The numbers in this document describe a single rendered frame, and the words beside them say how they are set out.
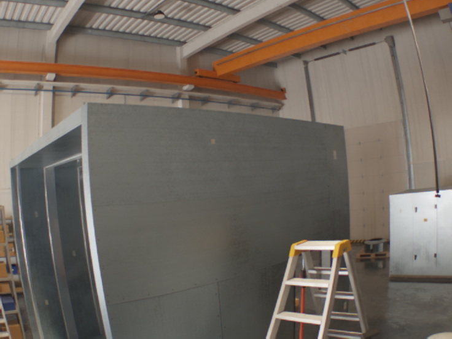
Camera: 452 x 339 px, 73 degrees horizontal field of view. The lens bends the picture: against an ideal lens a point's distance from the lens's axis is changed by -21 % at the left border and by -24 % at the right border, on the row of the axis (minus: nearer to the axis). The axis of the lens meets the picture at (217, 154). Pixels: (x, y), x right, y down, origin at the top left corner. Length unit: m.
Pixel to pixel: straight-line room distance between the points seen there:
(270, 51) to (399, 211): 6.47
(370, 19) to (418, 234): 5.69
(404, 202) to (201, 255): 6.94
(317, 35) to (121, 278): 9.71
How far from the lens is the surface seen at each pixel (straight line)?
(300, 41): 11.26
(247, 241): 2.60
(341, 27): 10.55
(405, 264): 9.05
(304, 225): 3.10
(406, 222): 8.83
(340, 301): 3.84
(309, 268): 2.51
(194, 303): 2.38
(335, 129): 3.63
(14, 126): 10.56
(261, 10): 10.93
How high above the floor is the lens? 2.72
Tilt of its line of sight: 5 degrees up
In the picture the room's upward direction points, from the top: 4 degrees counter-clockwise
